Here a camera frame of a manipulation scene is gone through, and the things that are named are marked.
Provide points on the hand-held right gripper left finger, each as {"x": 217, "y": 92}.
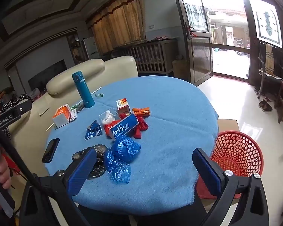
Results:
{"x": 80, "y": 173}

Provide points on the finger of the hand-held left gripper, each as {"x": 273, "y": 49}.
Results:
{"x": 23, "y": 108}

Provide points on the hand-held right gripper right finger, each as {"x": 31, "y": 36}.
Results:
{"x": 207, "y": 169}

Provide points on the black plastic bag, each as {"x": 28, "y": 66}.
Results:
{"x": 100, "y": 149}

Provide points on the red mesh wastebasket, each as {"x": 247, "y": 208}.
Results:
{"x": 238, "y": 150}

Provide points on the blue plastic shoe cover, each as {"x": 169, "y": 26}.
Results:
{"x": 126, "y": 148}
{"x": 116, "y": 169}

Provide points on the dark blue triangular wrapper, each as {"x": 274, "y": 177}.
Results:
{"x": 93, "y": 131}

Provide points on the blue toothpaste box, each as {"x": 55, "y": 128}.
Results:
{"x": 122, "y": 128}

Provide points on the white tissue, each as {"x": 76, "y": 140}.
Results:
{"x": 107, "y": 117}

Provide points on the person's left hand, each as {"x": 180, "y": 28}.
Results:
{"x": 4, "y": 173}

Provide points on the black white dotted cloth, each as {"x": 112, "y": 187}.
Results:
{"x": 10, "y": 102}

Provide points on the beige paper slip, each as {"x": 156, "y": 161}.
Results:
{"x": 44, "y": 111}

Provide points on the black smartphone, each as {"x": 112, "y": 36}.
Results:
{"x": 50, "y": 150}

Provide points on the orange white box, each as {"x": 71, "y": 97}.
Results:
{"x": 61, "y": 116}

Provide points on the black television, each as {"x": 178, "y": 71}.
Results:
{"x": 47, "y": 75}

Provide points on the flat cardboard sheet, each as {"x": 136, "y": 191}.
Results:
{"x": 228, "y": 124}

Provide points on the small white box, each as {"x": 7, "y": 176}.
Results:
{"x": 73, "y": 116}

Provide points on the green wrapper strip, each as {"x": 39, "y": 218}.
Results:
{"x": 76, "y": 107}

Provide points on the blue tablecloth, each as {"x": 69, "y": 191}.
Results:
{"x": 167, "y": 122}

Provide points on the teal thermos bottle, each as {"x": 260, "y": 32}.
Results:
{"x": 85, "y": 91}

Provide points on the cream leather sofa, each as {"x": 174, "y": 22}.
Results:
{"x": 85, "y": 68}

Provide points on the thin white stick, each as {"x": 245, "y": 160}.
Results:
{"x": 97, "y": 90}

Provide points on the green candy wrapper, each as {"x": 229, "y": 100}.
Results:
{"x": 99, "y": 95}

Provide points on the orange white small carton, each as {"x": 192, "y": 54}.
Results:
{"x": 123, "y": 107}

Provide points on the dark display cabinet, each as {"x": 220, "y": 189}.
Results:
{"x": 75, "y": 48}

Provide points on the dark slippers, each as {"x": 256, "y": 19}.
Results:
{"x": 266, "y": 106}

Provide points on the orange wrapper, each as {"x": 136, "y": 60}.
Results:
{"x": 141, "y": 112}

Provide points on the white refrigerator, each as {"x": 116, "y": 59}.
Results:
{"x": 92, "y": 48}

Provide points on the dark framed glass door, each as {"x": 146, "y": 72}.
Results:
{"x": 200, "y": 51}

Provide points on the wooden crib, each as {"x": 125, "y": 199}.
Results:
{"x": 153, "y": 56}

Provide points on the striped beige towel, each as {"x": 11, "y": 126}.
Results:
{"x": 269, "y": 58}

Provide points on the beige curtain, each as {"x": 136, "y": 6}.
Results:
{"x": 120, "y": 23}

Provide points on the metal frame chair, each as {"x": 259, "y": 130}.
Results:
{"x": 261, "y": 75}

